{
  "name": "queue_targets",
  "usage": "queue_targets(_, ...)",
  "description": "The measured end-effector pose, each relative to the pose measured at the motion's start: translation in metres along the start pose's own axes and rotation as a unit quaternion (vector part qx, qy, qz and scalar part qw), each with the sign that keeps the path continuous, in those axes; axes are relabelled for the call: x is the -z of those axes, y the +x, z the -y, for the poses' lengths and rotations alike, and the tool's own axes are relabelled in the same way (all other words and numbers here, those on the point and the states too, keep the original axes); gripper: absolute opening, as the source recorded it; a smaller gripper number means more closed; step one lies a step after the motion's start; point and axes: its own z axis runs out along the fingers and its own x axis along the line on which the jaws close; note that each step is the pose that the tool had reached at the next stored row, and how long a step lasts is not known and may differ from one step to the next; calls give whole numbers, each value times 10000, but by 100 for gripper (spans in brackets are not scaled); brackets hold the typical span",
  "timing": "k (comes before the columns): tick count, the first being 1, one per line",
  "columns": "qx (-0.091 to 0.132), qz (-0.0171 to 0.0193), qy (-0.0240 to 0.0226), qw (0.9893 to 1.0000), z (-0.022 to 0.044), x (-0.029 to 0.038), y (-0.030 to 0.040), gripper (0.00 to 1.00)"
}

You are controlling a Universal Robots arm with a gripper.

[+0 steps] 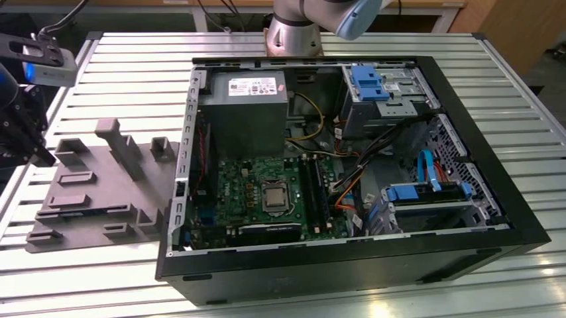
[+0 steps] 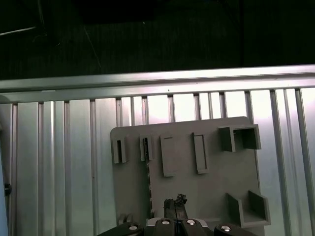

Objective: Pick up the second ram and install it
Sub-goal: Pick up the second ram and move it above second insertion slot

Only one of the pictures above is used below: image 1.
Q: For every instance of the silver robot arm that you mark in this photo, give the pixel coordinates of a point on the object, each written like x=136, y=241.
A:
x=291, y=30

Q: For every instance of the black RAM slot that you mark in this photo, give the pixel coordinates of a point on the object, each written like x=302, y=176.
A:
x=307, y=190

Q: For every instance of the grey parts rack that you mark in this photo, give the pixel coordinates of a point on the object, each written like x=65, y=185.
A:
x=97, y=195

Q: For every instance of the white desk with wooden top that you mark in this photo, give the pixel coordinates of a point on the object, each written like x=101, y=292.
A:
x=199, y=21

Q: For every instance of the grey power supply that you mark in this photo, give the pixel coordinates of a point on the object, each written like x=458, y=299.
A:
x=243, y=129

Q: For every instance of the green motherboard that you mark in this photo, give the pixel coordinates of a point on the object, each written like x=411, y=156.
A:
x=234, y=172

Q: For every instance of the blue expansion slot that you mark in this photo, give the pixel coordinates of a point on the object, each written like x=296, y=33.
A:
x=206, y=215

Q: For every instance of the silver CPU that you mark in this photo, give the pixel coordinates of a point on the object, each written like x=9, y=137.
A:
x=275, y=197

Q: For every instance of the CPU socket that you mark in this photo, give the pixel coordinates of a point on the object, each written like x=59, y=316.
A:
x=276, y=210

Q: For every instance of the black graphics card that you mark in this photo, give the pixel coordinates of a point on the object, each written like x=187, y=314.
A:
x=264, y=236

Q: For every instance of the blue drive latch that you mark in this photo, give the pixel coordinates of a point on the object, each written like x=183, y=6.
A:
x=367, y=83

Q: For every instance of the black PC case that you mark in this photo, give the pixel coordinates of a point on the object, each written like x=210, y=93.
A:
x=310, y=275

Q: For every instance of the silver drive cage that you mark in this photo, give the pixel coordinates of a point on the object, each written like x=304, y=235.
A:
x=398, y=109

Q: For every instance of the hard disk in blue carrier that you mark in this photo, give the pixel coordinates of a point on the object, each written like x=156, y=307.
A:
x=399, y=193

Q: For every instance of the silver disk bay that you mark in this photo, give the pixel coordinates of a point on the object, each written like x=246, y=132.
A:
x=435, y=207

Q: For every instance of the brown wooden cabinet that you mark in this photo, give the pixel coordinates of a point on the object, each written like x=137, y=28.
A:
x=509, y=30

